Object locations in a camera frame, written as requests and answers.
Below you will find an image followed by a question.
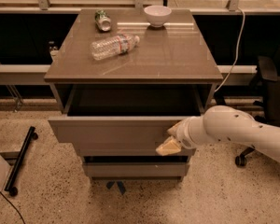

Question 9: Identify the white ceramic bowl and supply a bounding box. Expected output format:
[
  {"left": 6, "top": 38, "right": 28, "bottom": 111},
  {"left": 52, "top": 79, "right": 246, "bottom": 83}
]
[{"left": 144, "top": 5, "right": 172, "bottom": 27}]

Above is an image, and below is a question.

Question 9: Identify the green soda can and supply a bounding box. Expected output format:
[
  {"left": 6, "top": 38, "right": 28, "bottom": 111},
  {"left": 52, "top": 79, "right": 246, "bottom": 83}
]
[{"left": 94, "top": 9, "right": 111, "bottom": 32}]

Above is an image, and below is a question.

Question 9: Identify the small bottle behind cabinet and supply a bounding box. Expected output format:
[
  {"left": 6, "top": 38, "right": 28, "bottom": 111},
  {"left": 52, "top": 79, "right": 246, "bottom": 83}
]
[{"left": 49, "top": 41, "right": 59, "bottom": 60}]

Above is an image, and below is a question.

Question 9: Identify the grey bottom drawer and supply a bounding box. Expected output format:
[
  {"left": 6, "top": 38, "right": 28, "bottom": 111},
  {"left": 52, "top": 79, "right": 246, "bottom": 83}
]
[{"left": 82, "top": 163, "right": 189, "bottom": 178}]

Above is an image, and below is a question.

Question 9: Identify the black floor cable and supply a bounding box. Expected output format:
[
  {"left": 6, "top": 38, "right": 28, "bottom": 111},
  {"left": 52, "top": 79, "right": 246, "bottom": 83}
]
[{"left": 0, "top": 178, "right": 27, "bottom": 224}]

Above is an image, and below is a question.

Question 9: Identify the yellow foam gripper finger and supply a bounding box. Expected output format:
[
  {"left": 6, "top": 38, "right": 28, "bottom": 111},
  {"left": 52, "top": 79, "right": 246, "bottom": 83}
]
[
  {"left": 156, "top": 136, "right": 181, "bottom": 156},
  {"left": 167, "top": 122, "right": 182, "bottom": 137}
]

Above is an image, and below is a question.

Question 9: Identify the black office chair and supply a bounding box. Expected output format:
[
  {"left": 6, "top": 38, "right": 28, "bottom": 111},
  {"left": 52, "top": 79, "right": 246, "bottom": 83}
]
[{"left": 235, "top": 47, "right": 280, "bottom": 166}]

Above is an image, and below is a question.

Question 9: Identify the grey drawer cabinet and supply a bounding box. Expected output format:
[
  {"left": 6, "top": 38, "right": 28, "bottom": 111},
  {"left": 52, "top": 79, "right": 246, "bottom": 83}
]
[{"left": 45, "top": 9, "right": 222, "bottom": 165}]

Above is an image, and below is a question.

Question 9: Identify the grey middle drawer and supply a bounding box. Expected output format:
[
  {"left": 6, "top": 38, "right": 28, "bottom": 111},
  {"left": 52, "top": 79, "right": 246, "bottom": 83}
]
[{"left": 72, "top": 142, "right": 197, "bottom": 158}]

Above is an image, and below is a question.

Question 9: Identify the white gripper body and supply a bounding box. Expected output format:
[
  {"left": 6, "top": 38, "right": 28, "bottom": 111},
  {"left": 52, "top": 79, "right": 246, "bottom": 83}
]
[{"left": 175, "top": 117, "right": 196, "bottom": 149}]

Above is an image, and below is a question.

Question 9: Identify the grey top drawer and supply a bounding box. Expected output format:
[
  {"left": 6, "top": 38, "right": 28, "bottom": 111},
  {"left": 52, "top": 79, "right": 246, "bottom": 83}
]
[{"left": 49, "top": 84, "right": 203, "bottom": 144}]

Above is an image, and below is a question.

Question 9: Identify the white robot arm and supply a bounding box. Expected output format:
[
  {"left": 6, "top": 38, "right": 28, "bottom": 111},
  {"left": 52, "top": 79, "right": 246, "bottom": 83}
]
[{"left": 156, "top": 105, "right": 280, "bottom": 163}]

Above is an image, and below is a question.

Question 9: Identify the white cable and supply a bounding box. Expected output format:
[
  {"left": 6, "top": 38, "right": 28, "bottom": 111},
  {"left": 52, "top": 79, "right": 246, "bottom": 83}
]
[{"left": 214, "top": 7, "right": 246, "bottom": 93}]

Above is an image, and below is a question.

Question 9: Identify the clear plastic water bottle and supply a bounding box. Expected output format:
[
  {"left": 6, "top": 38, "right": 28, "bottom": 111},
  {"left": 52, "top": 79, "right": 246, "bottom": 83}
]
[{"left": 91, "top": 34, "right": 140, "bottom": 61}]

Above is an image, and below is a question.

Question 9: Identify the black wheeled stand leg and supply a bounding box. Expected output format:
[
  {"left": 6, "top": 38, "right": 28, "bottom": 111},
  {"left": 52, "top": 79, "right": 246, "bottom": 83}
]
[{"left": 4, "top": 126, "right": 38, "bottom": 197}]

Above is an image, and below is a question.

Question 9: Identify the grey drawer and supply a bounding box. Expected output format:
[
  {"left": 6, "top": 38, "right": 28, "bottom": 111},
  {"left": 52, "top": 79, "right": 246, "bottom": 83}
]
[
  {"left": 82, "top": 163, "right": 189, "bottom": 178},
  {"left": 49, "top": 84, "right": 203, "bottom": 144},
  {"left": 72, "top": 142, "right": 197, "bottom": 158}
]

